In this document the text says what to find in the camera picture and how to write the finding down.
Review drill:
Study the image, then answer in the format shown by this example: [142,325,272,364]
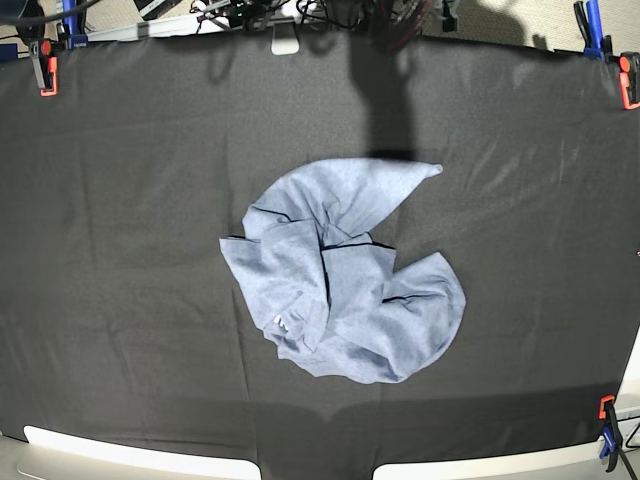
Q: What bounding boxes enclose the blue-grey t-shirt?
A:
[220,158,466,384]

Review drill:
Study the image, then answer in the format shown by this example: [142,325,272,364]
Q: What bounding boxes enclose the black table cloth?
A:
[1,33,639,479]

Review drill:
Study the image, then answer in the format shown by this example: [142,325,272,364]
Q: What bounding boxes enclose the blue clamp far left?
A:
[56,0,88,50]

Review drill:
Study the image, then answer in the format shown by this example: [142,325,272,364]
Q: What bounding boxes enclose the orange clamp far left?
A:
[29,39,58,97]

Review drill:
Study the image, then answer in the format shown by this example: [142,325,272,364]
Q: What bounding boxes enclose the blue clamp far right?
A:
[573,0,613,62]

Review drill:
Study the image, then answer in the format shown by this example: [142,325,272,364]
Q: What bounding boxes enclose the orange clamp far right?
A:
[618,52,639,110]

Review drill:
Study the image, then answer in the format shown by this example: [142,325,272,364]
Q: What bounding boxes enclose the orange blue clamp near right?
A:
[598,395,622,473]

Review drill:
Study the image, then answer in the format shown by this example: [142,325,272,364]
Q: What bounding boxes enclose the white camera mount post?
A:
[271,21,300,56]

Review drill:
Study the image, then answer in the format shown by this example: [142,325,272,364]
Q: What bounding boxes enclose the tangled black cables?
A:
[294,0,436,36]

